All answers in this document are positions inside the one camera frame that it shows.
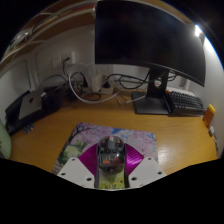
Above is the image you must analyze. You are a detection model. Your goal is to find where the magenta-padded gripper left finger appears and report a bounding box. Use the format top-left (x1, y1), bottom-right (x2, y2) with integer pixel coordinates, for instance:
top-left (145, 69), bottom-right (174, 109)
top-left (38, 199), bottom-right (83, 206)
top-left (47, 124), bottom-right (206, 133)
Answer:
top-left (56, 143), bottom-right (100, 189)

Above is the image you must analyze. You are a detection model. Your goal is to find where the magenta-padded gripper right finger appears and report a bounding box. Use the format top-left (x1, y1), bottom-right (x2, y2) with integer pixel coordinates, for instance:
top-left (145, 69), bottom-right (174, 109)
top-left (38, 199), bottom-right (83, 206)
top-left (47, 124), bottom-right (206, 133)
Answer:
top-left (123, 144), bottom-right (168, 189)

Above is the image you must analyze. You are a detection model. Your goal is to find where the transparent computer mouse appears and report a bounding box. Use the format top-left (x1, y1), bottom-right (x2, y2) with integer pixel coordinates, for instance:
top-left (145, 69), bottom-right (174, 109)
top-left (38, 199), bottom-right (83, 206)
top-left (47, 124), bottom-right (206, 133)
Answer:
top-left (96, 135), bottom-right (127, 174)

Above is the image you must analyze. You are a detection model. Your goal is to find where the flower landscape print mouse pad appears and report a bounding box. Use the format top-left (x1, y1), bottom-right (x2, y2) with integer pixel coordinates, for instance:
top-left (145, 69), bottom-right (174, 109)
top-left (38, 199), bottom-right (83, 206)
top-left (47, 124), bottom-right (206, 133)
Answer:
top-left (51, 122), bottom-right (159, 191)

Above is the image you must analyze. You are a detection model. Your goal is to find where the black desktop stand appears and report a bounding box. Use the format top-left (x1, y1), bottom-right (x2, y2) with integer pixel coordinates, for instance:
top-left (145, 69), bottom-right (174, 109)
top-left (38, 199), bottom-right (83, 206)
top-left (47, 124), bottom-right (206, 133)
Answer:
top-left (4, 85), bottom-right (64, 136)

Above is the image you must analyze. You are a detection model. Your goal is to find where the pale green bag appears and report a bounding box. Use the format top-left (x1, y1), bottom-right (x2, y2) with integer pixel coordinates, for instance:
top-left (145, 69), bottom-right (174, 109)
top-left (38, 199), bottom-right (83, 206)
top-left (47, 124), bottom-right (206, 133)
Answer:
top-left (0, 119), bottom-right (13, 159)

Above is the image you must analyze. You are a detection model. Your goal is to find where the dark mechanical keyboard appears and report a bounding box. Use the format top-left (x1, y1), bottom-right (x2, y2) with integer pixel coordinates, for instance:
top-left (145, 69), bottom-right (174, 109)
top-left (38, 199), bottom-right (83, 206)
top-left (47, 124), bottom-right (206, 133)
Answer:
top-left (165, 89), bottom-right (206, 116)

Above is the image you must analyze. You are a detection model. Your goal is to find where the silver mini computer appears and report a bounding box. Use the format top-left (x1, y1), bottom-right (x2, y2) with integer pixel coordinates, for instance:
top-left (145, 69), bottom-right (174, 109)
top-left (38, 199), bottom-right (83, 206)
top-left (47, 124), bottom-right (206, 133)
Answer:
top-left (18, 89), bottom-right (46, 120)

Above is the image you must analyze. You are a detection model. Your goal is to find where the amber jar with yellow lid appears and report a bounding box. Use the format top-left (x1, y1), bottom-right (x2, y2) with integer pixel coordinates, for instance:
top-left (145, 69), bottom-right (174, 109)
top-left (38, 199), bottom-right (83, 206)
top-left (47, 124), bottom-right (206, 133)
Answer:
top-left (202, 103), bottom-right (217, 129)

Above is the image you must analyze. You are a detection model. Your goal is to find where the black computer monitor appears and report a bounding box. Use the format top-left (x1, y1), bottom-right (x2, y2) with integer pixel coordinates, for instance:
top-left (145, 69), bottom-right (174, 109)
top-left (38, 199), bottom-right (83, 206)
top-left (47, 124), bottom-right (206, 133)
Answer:
top-left (94, 0), bottom-right (207, 116)

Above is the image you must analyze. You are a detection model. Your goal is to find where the white tube lamp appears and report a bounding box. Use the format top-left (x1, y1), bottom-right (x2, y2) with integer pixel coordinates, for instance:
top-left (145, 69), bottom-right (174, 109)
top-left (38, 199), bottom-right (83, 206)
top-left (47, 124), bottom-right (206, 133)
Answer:
top-left (194, 24), bottom-right (203, 38)

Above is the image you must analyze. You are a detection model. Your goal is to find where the white cable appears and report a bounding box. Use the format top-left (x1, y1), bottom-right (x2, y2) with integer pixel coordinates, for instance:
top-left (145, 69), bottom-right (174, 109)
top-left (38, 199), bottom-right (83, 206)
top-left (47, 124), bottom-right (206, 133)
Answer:
top-left (67, 64), bottom-right (124, 105)

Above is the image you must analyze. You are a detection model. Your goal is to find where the white wall socket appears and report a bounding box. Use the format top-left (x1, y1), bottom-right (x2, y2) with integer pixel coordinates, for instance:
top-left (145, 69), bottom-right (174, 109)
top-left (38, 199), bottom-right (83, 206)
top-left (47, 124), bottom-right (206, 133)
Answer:
top-left (51, 51), bottom-right (77, 69)

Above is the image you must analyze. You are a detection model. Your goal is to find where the wooden wall shelf unit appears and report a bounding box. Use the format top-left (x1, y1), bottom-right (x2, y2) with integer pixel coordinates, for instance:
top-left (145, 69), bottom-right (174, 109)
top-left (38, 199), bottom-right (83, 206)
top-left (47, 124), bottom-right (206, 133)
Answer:
top-left (0, 0), bottom-right (98, 73)

